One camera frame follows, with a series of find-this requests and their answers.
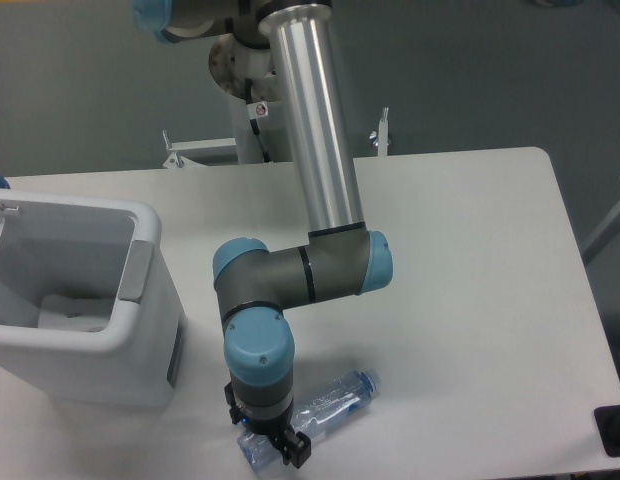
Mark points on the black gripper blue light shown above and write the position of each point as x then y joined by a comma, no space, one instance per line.
294,447

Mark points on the white left base bracket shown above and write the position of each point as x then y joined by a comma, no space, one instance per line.
213,152

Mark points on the white plastic trash can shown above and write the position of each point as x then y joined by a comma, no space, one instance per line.
83,247

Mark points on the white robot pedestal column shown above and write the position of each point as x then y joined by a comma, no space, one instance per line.
248,79

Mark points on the black clamp at table corner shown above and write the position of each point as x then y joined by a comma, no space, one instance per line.
608,423

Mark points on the white bracket with blue bolt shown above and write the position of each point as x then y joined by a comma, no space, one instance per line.
380,138

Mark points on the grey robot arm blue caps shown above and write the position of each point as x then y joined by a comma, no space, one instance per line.
342,257

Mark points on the clear plastic water bottle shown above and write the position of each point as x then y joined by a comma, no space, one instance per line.
321,412

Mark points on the white frame at right edge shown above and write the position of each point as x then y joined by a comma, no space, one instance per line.
602,235

